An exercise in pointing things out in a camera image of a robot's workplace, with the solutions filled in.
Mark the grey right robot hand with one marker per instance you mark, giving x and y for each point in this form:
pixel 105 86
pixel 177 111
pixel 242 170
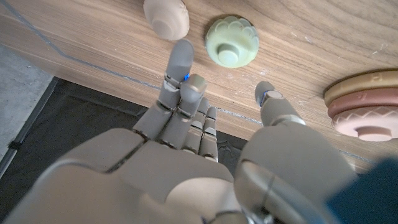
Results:
pixel 161 174

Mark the green toy disk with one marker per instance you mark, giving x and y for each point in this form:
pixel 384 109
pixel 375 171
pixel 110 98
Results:
pixel 231 40

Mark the pale pink toy disk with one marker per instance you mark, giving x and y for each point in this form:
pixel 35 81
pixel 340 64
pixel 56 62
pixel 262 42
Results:
pixel 367 121

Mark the small tan toy piece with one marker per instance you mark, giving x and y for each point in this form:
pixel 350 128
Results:
pixel 166 15

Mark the large tan toy disk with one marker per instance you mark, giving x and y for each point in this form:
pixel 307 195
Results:
pixel 360 82

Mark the black backdrop cloth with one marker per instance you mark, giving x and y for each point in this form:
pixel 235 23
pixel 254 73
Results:
pixel 77 124

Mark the black backdrop stand pole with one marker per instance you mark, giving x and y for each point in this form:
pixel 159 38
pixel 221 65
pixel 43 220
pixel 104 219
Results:
pixel 14 144

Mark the blue wrist mount block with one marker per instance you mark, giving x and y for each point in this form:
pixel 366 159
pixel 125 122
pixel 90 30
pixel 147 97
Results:
pixel 370 196

